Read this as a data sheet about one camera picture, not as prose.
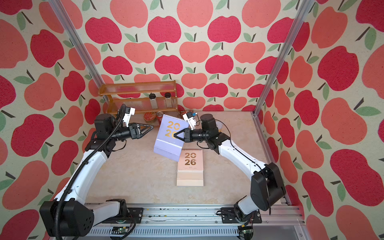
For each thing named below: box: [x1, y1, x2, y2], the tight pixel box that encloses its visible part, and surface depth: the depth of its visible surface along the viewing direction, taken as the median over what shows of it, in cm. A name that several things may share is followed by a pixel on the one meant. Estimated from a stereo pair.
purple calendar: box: [153, 114, 189, 162], surface depth 75 cm
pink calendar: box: [176, 149, 204, 187], surface depth 86 cm
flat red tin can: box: [143, 111, 156, 123], surface depth 114 cm
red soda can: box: [156, 111, 164, 125], surface depth 107 cm
